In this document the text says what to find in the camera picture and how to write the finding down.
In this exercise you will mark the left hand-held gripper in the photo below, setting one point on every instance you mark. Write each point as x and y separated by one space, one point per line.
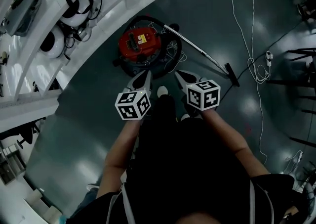
132 105

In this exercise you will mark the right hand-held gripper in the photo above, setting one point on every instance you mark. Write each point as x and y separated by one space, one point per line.
202 97

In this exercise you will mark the metal vacuum wand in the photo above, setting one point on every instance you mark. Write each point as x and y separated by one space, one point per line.
195 46

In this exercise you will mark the person's left forearm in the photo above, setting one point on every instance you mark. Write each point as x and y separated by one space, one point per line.
121 153

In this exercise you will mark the person's right forearm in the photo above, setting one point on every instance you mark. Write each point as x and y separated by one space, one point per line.
229 139

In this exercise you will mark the person's left white shoe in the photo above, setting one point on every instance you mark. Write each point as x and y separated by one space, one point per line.
162 91

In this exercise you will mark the person's white shoe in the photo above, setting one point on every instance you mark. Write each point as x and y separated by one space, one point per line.
185 117
162 91

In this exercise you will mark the person's right white shoe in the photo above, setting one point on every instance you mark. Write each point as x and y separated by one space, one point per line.
185 117

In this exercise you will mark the person's black clothed body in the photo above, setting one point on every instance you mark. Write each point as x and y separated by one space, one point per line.
187 168

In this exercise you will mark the white round device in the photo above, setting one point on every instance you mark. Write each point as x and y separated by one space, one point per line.
77 11
53 42

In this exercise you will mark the black metal chair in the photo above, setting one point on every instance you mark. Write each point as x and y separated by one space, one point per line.
303 51
291 82

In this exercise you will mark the white shelf rack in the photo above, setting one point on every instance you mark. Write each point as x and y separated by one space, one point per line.
29 74

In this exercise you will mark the black office chair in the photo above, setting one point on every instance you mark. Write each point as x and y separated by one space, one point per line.
27 134

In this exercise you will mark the white power strip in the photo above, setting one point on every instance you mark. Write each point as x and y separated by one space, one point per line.
299 156

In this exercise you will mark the grey box machine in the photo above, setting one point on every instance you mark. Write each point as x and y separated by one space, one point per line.
22 13

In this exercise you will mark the grey drawer unit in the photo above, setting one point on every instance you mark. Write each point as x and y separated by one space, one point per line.
10 166

